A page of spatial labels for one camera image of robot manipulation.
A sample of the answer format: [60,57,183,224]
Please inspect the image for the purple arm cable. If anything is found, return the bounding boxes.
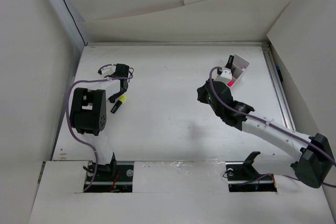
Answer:
[66,63,134,192]
[209,66,336,188]

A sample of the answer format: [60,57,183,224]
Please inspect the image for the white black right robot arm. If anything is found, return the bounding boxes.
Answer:
[196,79,335,188]

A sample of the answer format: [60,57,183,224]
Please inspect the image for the yellow highlighter marker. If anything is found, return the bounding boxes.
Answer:
[110,95,126,114]

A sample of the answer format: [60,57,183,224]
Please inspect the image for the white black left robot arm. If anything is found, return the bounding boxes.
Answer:
[66,63,134,180]

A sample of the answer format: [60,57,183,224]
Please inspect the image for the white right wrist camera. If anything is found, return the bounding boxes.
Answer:
[215,68,233,84]

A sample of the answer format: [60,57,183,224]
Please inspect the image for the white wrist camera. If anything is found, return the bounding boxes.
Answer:
[215,68,233,84]
[98,64,116,76]

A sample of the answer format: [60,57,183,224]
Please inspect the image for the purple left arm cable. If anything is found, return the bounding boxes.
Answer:
[66,63,134,192]

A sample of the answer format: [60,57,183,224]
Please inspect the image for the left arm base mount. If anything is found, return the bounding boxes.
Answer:
[83,157,134,193]

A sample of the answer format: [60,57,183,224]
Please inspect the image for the white divided container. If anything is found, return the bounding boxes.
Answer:
[230,54,250,88]

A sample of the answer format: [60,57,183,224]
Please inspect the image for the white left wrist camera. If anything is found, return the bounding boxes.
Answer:
[98,64,116,76]

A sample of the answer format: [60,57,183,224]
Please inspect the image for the aluminium table edge rail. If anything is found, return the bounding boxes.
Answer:
[261,42,296,130]

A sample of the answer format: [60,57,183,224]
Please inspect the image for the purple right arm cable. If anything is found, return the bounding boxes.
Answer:
[209,66,336,188]

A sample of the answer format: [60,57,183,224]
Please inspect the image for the orange highlighter marker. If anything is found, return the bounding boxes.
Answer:
[225,55,234,69]

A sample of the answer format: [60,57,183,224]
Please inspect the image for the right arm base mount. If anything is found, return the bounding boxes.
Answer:
[222,152,277,193]

